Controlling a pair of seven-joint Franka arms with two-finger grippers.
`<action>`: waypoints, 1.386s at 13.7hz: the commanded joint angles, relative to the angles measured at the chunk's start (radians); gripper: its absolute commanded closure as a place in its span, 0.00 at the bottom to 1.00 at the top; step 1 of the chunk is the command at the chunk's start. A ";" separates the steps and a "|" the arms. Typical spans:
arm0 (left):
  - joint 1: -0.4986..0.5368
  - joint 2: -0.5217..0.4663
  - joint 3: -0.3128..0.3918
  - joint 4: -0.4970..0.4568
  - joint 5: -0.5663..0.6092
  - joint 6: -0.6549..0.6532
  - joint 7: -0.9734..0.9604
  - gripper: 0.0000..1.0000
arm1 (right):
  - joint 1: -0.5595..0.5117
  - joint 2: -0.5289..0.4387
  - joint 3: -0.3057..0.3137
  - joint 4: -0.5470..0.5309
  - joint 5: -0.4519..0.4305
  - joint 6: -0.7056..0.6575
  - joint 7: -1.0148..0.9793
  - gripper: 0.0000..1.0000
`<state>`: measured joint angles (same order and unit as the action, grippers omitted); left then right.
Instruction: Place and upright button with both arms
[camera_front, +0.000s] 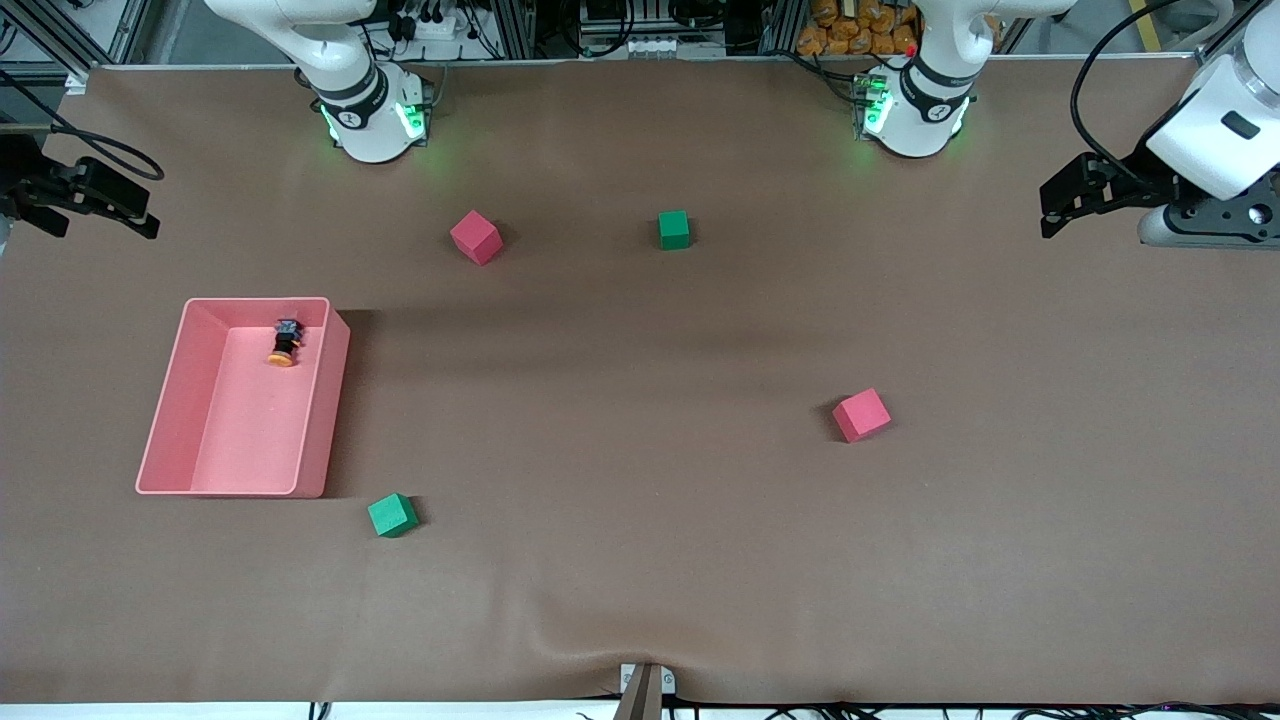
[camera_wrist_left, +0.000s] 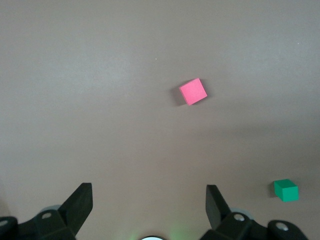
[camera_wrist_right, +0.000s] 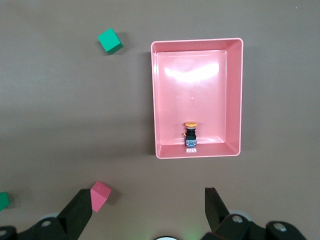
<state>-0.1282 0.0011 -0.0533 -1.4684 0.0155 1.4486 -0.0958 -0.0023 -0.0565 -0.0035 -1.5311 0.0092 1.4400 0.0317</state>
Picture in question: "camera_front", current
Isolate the metal table edge bracket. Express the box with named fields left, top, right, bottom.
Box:
left=619, top=662, right=677, bottom=720

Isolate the pink foam cube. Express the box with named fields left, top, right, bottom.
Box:
left=832, top=388, right=893, bottom=444
left=449, top=210, right=504, bottom=267

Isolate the brown table mat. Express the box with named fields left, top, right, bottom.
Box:
left=0, top=55, right=1280, bottom=706

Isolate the pink plastic bin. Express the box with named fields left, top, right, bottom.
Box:
left=135, top=296, right=352, bottom=499

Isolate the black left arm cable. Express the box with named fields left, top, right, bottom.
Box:
left=1070, top=0, right=1186, bottom=191

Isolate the bag of orange snacks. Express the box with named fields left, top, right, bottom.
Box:
left=797, top=0, right=919, bottom=58

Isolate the white power strip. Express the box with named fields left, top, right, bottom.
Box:
left=395, top=8, right=471, bottom=41

